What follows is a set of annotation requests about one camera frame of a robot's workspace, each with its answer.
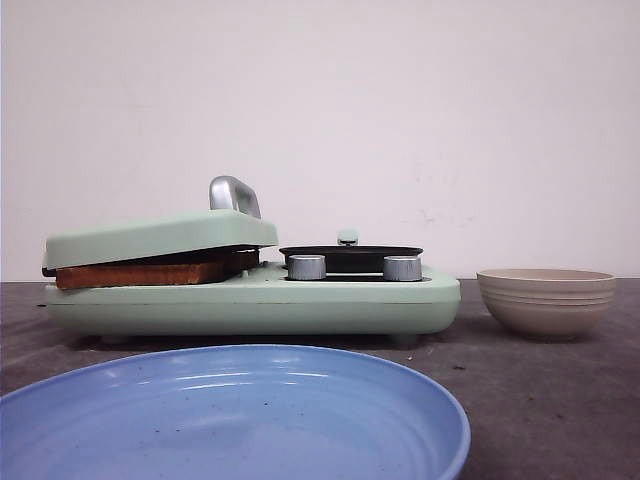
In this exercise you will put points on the breakfast maker hinged lid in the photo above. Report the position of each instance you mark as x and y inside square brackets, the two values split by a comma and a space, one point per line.
[232, 220]

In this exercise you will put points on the left silver control knob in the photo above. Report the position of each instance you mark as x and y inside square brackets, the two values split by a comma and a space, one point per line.
[306, 267]

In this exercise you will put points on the white bread slice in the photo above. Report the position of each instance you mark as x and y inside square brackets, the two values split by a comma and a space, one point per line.
[241, 260]
[139, 275]

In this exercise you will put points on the blue round plate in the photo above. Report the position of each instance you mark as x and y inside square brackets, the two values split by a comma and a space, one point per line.
[236, 412]

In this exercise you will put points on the mint green breakfast maker base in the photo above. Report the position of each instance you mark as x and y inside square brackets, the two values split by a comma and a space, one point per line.
[262, 302]

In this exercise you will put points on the beige ribbed bowl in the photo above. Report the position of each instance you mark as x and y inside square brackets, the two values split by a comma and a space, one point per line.
[547, 303]

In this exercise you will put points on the right silver control knob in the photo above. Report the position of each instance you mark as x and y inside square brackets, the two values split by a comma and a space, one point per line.
[402, 268]

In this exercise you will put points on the black round frying pan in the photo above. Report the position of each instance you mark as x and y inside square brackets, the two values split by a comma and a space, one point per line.
[351, 257]

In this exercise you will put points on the silver control knob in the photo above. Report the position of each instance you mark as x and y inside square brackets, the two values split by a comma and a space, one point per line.
[402, 268]
[306, 267]

